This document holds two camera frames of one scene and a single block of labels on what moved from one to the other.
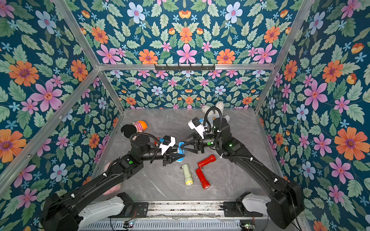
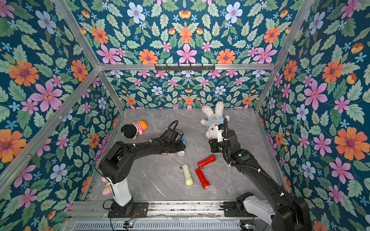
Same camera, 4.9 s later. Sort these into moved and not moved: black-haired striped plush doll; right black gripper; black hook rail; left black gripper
Moved: left black gripper; right black gripper
Not moved: black hook rail; black-haired striped plush doll
